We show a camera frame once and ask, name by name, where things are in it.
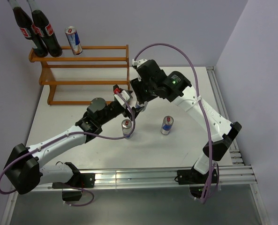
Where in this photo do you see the energy drink can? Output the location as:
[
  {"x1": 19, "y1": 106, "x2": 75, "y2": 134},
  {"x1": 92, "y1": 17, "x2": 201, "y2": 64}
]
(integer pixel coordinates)
[
  {"x1": 135, "y1": 101, "x2": 148, "y2": 112},
  {"x1": 161, "y1": 116, "x2": 174, "y2": 135},
  {"x1": 65, "y1": 26, "x2": 83, "y2": 55},
  {"x1": 121, "y1": 119, "x2": 132, "y2": 139}
]

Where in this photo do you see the cola bottle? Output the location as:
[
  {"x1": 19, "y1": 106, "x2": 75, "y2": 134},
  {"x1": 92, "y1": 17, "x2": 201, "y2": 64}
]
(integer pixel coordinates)
[
  {"x1": 27, "y1": 0, "x2": 62, "y2": 57},
  {"x1": 7, "y1": 0, "x2": 48, "y2": 58}
]

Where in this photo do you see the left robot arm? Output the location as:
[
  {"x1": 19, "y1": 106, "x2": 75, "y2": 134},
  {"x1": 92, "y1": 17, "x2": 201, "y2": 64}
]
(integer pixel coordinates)
[{"x1": 4, "y1": 98, "x2": 137, "y2": 195}]

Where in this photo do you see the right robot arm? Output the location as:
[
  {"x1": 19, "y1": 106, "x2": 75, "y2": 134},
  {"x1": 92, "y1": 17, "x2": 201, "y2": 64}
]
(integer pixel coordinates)
[{"x1": 130, "y1": 59, "x2": 242, "y2": 183}]

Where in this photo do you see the wooden two-tier shelf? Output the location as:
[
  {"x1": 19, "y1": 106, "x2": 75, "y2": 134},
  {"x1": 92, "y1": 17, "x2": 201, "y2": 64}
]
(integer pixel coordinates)
[{"x1": 29, "y1": 45, "x2": 130, "y2": 105}]

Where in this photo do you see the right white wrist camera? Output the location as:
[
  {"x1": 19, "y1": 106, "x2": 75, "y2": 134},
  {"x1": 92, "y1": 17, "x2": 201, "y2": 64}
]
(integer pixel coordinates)
[{"x1": 132, "y1": 59, "x2": 148, "y2": 69}]

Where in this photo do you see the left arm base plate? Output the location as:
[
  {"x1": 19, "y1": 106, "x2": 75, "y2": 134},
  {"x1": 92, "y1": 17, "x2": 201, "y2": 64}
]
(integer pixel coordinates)
[{"x1": 52, "y1": 173, "x2": 95, "y2": 189}]

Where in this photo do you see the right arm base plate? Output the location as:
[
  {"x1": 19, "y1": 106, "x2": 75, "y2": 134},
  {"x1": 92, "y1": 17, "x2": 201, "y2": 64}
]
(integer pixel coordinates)
[{"x1": 174, "y1": 168, "x2": 210, "y2": 185}]

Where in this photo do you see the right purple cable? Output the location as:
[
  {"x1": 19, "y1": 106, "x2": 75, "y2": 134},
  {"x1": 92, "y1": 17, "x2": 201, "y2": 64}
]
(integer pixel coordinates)
[{"x1": 134, "y1": 43, "x2": 220, "y2": 204}]

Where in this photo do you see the aluminium rail frame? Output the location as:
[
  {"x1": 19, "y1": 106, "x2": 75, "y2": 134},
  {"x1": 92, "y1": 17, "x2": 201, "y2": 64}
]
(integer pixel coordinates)
[{"x1": 1, "y1": 67, "x2": 271, "y2": 225}]

